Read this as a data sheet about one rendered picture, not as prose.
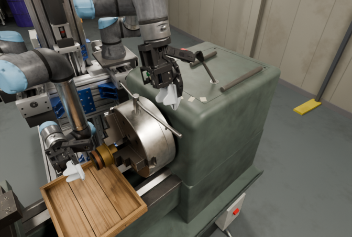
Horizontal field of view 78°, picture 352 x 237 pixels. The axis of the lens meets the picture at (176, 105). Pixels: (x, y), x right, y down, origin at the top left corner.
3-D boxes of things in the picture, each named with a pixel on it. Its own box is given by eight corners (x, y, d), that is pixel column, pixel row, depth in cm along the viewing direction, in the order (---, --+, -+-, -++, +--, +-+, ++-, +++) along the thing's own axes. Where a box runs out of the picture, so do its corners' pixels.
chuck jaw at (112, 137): (128, 133, 92) (117, 106, 90) (132, 133, 88) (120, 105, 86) (103, 145, 86) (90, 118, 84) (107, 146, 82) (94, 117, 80)
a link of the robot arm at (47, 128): (60, 130, 102) (54, 116, 97) (68, 143, 95) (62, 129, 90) (42, 138, 98) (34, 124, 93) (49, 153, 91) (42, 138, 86)
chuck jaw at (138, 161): (136, 138, 87) (154, 155, 79) (138, 148, 89) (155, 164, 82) (111, 153, 81) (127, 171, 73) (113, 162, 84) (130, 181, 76)
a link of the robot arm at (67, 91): (55, 37, 88) (87, 128, 117) (28, 46, 81) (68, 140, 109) (73, 43, 82) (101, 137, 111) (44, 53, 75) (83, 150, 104)
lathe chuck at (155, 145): (127, 132, 112) (124, 84, 90) (165, 178, 96) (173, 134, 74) (111, 140, 107) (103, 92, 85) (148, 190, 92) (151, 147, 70)
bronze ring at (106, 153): (108, 134, 86) (85, 146, 81) (119, 148, 80) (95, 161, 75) (112, 150, 91) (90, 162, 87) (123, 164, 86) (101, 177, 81)
